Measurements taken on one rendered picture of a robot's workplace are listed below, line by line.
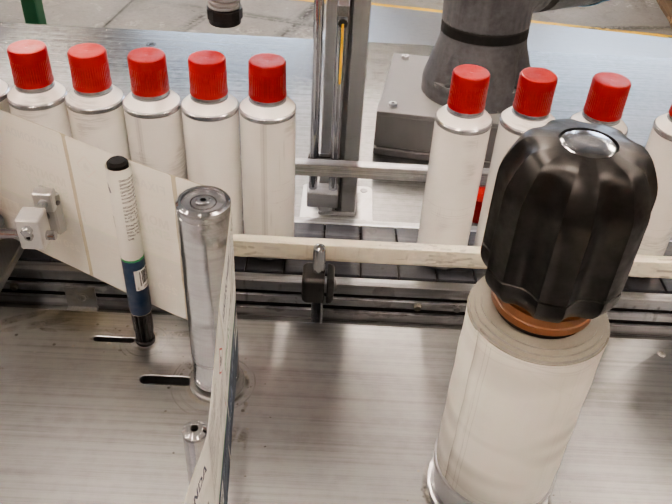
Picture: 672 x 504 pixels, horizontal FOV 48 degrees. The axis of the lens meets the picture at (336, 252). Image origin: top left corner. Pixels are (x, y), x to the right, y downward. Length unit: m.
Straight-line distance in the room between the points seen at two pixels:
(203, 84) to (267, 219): 0.15
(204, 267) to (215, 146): 0.18
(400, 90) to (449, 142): 0.39
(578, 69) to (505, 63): 0.37
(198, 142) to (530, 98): 0.30
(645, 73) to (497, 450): 1.00
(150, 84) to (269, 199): 0.15
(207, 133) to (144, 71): 0.07
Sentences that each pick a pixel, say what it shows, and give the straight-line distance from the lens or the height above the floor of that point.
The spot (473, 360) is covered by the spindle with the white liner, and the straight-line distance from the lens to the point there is 0.46.
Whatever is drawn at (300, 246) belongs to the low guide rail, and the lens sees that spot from 0.73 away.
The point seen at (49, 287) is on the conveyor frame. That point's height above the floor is 0.85.
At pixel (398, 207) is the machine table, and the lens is 0.93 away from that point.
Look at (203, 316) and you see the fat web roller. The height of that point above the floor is 0.97.
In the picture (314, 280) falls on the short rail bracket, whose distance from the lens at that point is 0.68.
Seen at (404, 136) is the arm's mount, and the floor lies 0.86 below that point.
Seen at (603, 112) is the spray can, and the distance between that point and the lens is 0.71.
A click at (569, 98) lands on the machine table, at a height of 0.83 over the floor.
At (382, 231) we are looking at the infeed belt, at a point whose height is 0.88.
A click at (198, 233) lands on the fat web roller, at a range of 0.52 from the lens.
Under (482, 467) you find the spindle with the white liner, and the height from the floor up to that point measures 0.96.
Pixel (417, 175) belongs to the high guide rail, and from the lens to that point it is 0.76.
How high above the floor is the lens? 1.37
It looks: 39 degrees down
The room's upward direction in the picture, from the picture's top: 3 degrees clockwise
